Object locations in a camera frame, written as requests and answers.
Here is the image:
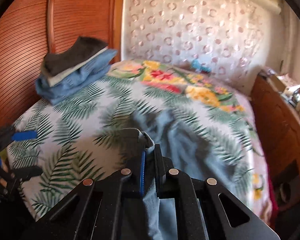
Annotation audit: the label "grey-blue shorts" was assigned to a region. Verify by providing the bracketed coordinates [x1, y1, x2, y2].
[121, 110, 236, 239]

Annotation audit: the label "folded blue jeans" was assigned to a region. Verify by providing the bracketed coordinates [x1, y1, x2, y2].
[35, 49, 117, 105]

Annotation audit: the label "palm leaf print bedsheet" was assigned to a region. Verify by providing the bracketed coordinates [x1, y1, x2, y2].
[8, 76, 256, 221]

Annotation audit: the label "folded grey garment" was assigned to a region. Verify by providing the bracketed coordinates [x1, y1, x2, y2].
[46, 47, 109, 87]

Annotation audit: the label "folded black garment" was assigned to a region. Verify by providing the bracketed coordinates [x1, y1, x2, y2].
[42, 36, 108, 77]

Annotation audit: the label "wooden side cabinet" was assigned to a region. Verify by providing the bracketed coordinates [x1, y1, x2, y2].
[250, 75, 300, 209]

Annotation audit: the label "floral blanket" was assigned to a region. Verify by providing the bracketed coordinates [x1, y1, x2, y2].
[108, 60, 273, 221]

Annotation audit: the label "blue toy on box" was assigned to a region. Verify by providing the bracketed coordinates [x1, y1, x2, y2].
[191, 59, 211, 73]

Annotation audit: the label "wooden louvred wardrobe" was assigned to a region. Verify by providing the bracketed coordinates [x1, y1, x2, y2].
[0, 0, 123, 128]

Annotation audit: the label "cardboard box with papers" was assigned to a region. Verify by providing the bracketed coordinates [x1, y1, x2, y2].
[259, 67, 300, 97]

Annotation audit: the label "circle pattern sheer curtain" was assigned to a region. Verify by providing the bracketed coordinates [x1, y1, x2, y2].
[121, 0, 272, 94]

